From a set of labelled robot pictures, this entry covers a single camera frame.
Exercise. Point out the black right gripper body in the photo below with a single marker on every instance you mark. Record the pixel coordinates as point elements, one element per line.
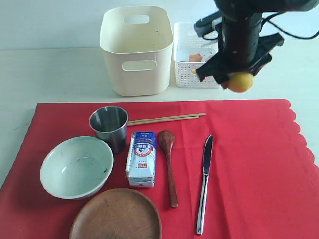
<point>240,47</point>

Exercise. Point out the yellow lemon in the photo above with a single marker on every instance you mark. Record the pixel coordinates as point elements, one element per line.
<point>240,81</point>

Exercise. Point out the brown egg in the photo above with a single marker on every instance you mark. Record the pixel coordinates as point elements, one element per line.
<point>195,57</point>

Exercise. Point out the stainless steel cup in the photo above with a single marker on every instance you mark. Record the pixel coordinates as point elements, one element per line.
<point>110,125</point>

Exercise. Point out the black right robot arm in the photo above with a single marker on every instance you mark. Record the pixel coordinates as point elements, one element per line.
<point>240,9</point>

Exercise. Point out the upper wooden chopstick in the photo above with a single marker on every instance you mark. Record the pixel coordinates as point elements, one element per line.
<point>170,117</point>

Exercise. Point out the white perforated plastic basket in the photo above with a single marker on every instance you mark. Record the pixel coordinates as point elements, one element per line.
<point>186,42</point>

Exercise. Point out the silver table knife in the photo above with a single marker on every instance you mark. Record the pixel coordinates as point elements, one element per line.
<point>207,157</point>

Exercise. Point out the brown wooden spoon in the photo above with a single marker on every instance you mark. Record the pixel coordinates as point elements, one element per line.
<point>166,140</point>

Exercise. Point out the cream plastic bin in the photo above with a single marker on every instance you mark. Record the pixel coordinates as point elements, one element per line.
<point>137,43</point>

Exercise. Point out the red table cloth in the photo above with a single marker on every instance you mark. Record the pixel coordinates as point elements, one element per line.
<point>263,183</point>

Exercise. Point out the white blue milk carton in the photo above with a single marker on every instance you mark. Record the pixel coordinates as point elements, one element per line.
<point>141,161</point>

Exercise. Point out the pale green ceramic bowl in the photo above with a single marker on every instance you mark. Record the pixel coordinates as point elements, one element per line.
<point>77,168</point>

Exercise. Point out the brown wooden plate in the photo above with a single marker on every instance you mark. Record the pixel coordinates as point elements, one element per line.
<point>119,213</point>

